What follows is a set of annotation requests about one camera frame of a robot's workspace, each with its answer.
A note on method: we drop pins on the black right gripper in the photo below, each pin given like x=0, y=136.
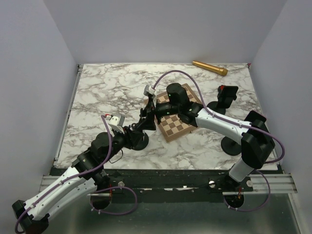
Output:
x=158, y=118

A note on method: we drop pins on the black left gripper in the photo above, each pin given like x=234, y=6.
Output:
x=131, y=137

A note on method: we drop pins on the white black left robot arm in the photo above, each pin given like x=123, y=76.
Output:
x=83, y=177

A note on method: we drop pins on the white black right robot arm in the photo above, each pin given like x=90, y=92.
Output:
x=250, y=137

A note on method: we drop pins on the black phone on right stand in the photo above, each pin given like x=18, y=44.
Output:
x=255, y=120

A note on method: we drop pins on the wooden chessboard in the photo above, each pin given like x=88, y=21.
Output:
x=171, y=126

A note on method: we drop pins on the red black knob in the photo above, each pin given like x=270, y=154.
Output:
x=220, y=88

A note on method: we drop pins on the gold microphone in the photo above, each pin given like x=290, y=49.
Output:
x=211, y=68

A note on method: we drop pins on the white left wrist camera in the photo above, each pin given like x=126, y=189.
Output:
x=116, y=122

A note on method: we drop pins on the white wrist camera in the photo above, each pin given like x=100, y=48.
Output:
x=116, y=122
x=151, y=92

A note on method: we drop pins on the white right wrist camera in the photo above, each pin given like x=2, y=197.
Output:
x=151, y=92

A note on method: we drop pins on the black mounting base plate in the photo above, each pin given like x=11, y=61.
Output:
x=168, y=186

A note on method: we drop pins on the aluminium rail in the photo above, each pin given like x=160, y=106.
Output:
x=265, y=185

